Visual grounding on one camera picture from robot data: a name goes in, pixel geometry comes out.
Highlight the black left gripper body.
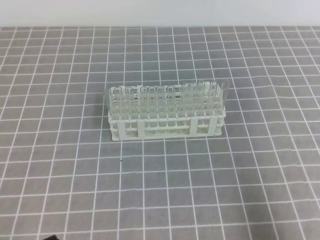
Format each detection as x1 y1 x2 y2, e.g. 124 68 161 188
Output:
43 235 59 240

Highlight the clear glass test tube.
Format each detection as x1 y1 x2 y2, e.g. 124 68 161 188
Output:
220 79 230 110

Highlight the grey white-grid tablecloth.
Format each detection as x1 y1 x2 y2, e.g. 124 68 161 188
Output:
0 26 320 240

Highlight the clear tube in rack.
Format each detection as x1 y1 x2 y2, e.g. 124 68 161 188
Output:
139 86 148 119
187 82 198 117
113 86 123 120
124 86 134 120
195 81 205 116
148 86 157 119
179 83 190 118
156 85 166 119
167 85 176 118

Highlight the white plastic test tube rack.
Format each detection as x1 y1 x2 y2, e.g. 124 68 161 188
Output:
105 80 226 141

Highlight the clear tube at rack right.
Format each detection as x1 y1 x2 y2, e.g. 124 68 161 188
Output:
207 80 217 116

